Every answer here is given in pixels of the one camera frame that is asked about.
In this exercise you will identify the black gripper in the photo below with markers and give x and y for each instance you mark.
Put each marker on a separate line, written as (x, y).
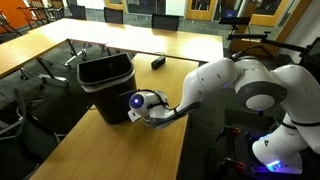
(147, 121)

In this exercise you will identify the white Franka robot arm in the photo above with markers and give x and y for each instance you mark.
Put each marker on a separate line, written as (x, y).
(213, 80)

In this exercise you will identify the black plastic trash bin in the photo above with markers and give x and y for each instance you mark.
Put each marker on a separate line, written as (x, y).
(106, 96)

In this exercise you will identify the black rectangular speaker box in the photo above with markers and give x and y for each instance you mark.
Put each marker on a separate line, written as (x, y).
(158, 63)

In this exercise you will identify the grey metal table leg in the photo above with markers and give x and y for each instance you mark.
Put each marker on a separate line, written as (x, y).
(75, 55)
(50, 77)

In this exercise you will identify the black mesh office chair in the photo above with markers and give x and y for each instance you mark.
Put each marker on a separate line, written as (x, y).
(113, 16)
(78, 12)
(165, 22)

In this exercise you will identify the dark swivel chair with armrests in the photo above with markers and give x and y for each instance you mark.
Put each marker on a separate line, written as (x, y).
(35, 136)

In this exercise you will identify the wooden door with window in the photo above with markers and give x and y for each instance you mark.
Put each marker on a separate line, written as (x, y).
(268, 11)
(200, 8)

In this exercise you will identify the laptop with blue screen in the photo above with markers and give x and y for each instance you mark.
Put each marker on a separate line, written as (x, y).
(230, 13)

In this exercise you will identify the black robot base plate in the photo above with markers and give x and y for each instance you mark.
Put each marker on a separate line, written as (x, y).
(243, 146)

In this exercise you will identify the black camera on stand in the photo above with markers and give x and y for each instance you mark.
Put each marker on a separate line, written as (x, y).
(234, 20)

